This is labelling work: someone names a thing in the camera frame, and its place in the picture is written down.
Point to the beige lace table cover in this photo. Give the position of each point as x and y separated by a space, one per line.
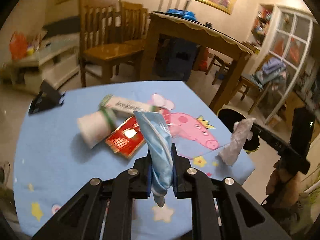
215 32

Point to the black phone stand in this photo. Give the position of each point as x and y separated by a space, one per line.
47 97

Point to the red packet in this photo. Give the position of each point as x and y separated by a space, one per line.
122 140

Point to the black bin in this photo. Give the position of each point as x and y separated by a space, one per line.
228 116

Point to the orange plastic bag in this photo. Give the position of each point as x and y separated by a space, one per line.
18 46

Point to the blue plastic stool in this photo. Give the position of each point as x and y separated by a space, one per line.
178 57

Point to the pile of clothes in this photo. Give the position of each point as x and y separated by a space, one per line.
271 72

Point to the white coffee table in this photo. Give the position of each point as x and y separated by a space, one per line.
50 62

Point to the black router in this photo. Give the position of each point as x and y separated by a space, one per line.
175 5

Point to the blue cartoon printed tablecloth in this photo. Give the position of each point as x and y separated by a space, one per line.
62 167

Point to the red bag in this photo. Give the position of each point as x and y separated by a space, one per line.
203 60

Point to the wooden chair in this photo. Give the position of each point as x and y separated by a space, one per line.
110 52
246 85
220 63
132 17

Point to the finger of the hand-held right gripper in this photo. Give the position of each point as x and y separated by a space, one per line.
267 135

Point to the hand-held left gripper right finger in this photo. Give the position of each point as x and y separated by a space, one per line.
174 177

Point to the wall shelf with items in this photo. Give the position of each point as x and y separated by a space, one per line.
261 22

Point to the blue face mask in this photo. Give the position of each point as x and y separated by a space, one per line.
155 140

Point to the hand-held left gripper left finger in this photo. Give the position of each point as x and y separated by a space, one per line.
149 177

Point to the yellow cup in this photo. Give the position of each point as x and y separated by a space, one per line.
30 51

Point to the white glass door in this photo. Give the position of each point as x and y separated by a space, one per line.
290 42

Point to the white green carton box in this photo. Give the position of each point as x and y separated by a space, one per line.
125 105

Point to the blue plastic bag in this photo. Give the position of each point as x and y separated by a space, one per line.
181 13

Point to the person's right hand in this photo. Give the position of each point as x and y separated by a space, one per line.
275 180

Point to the wooden dining table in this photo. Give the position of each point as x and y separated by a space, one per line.
232 62

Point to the white paper cup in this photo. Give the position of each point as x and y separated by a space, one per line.
92 127

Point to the clear plastic wrapper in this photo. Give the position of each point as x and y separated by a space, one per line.
235 142

